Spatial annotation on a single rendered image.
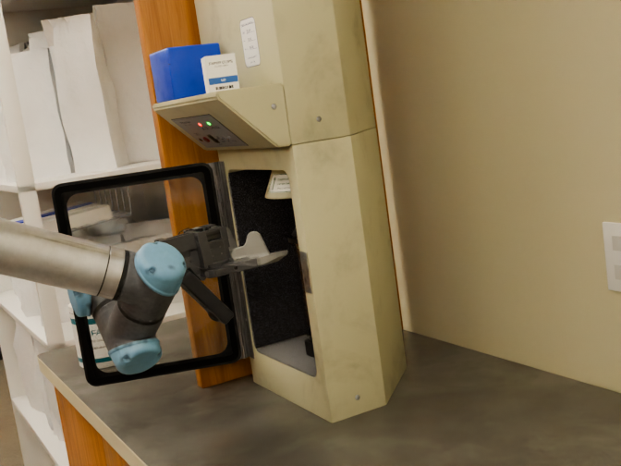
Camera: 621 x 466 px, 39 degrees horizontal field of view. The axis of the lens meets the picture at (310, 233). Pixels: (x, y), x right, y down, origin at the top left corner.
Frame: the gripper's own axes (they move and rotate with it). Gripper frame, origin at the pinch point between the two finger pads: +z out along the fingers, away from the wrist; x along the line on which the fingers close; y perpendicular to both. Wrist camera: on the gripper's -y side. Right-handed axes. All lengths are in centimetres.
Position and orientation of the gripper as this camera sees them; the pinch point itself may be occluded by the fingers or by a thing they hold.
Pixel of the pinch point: (270, 251)
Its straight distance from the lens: 154.3
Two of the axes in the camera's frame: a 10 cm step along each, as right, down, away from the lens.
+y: -1.9, -9.7, -1.7
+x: -4.7, -0.6, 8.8
